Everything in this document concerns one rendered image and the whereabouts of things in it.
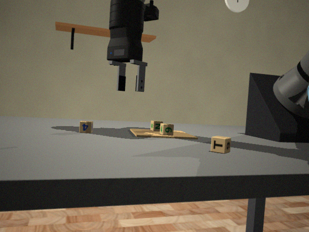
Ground tan wooden letter block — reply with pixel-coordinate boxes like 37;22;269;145
211;136;231;154
151;120;163;131
160;123;174;135
79;121;93;133

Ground tan flat mat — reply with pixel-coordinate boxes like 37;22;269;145
130;129;198;139

